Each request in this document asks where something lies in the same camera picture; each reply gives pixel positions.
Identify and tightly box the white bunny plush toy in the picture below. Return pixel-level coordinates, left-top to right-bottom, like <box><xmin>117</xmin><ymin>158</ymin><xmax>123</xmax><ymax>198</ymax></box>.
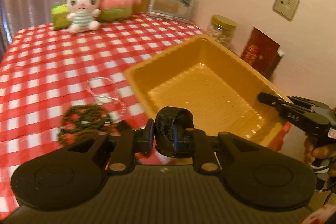
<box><xmin>66</xmin><ymin>0</ymin><xmax>101</xmax><ymax>34</ymax></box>

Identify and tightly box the red white checkered tablecloth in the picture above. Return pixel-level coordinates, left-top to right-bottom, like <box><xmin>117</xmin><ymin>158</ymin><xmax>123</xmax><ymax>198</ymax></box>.
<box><xmin>0</xmin><ymin>12</ymin><xmax>292</xmax><ymax>220</ymax></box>

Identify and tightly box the black velcro strap ring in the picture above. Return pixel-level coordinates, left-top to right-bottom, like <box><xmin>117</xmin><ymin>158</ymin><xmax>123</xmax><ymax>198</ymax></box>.
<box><xmin>153</xmin><ymin>106</ymin><xmax>196</xmax><ymax>158</ymax></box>

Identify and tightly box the dark bead necklace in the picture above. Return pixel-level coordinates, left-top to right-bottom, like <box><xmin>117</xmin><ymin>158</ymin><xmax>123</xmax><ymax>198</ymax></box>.
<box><xmin>57</xmin><ymin>104</ymin><xmax>116</xmax><ymax>145</ymax></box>

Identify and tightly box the cashew jar with gold lid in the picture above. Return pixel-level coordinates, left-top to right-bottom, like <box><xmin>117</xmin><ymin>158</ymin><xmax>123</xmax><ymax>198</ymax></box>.
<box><xmin>206</xmin><ymin>14</ymin><xmax>237</xmax><ymax>48</ymax></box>

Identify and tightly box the yellow plastic tray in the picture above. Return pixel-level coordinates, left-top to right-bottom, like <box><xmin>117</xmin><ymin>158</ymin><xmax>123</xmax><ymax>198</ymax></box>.
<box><xmin>125</xmin><ymin>35</ymin><xmax>290</xmax><ymax>151</ymax></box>

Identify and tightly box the sand art picture frame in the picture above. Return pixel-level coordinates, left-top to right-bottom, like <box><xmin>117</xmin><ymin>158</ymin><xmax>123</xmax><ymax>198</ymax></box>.
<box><xmin>147</xmin><ymin>0</ymin><xmax>197</xmax><ymax>22</ymax></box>

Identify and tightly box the dark red gift bag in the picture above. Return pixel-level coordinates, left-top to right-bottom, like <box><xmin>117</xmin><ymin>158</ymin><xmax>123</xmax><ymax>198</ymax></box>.
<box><xmin>240</xmin><ymin>27</ymin><xmax>284</xmax><ymax>79</ymax></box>

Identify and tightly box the white pearl necklace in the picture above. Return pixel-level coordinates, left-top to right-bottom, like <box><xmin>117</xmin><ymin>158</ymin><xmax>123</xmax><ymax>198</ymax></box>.
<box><xmin>85</xmin><ymin>77</ymin><xmax>127</xmax><ymax>122</ymax></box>

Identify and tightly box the wall power socket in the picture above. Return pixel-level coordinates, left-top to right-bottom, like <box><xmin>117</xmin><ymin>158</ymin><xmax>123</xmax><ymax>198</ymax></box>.
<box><xmin>273</xmin><ymin>0</ymin><xmax>299</xmax><ymax>21</ymax></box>

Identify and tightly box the person right hand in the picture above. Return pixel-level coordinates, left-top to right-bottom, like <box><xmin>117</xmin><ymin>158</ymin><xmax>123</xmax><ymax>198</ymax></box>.
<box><xmin>303</xmin><ymin>135</ymin><xmax>336</xmax><ymax>165</ymax></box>

